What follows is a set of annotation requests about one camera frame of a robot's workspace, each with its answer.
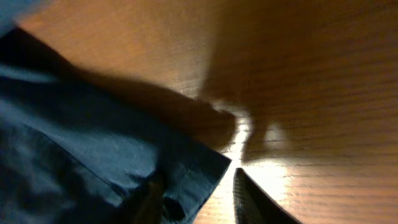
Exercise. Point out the navy blue shorts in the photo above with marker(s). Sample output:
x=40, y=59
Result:
x=72, y=153

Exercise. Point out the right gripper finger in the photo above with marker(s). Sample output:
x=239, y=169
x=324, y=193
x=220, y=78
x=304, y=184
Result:
x=252, y=205

